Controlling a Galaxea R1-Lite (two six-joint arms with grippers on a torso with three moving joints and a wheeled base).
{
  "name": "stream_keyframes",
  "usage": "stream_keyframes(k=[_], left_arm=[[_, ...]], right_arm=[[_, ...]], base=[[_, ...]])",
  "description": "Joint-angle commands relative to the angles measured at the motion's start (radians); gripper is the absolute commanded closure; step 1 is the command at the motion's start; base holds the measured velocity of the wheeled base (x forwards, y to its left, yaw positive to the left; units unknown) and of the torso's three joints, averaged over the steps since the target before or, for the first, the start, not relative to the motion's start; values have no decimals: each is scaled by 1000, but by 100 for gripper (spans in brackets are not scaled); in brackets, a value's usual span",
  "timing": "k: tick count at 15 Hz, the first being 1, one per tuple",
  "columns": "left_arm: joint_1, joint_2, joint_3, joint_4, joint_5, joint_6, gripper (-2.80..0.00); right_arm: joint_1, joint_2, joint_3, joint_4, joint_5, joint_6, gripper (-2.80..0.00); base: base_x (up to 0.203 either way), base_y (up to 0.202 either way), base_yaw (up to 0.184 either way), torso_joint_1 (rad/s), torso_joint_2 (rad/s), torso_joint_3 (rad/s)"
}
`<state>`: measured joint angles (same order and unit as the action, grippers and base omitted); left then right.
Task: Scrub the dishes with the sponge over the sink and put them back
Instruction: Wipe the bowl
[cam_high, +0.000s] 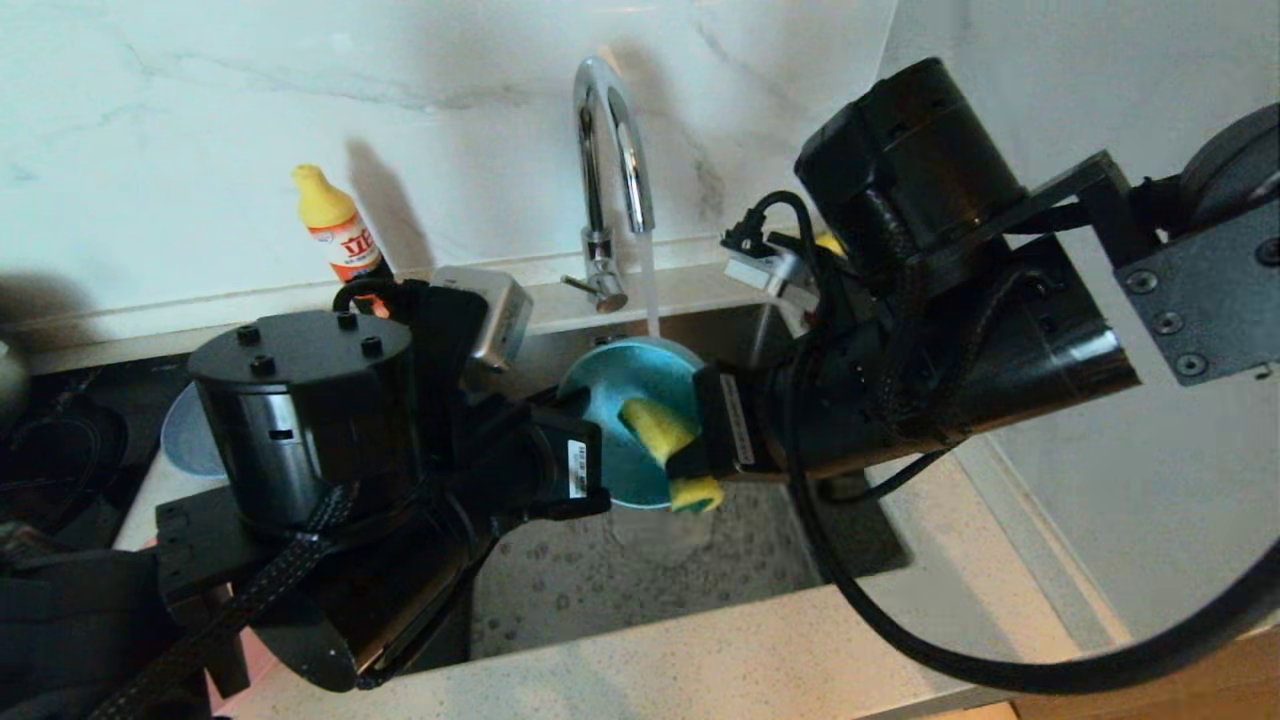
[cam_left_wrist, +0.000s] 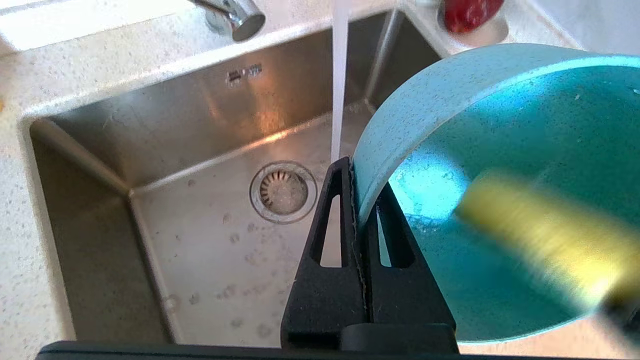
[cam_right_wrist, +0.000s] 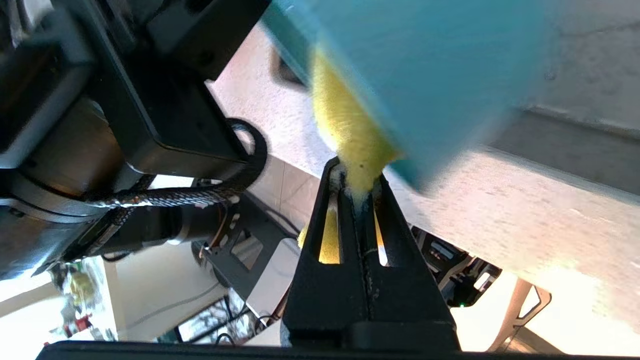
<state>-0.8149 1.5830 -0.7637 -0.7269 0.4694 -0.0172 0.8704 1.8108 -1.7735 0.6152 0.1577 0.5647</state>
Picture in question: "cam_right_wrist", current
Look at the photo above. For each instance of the teal plastic bowl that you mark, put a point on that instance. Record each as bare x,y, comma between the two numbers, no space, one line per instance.
425,75

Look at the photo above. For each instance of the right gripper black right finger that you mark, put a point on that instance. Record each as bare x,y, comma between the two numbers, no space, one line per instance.
405,295

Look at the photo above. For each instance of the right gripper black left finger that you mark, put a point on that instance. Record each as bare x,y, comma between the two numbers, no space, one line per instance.
325,300

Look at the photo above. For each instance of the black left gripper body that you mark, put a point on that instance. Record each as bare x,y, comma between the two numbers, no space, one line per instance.
165,115

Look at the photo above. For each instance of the yellow green sponge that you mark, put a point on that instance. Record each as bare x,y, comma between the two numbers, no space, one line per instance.
350,135

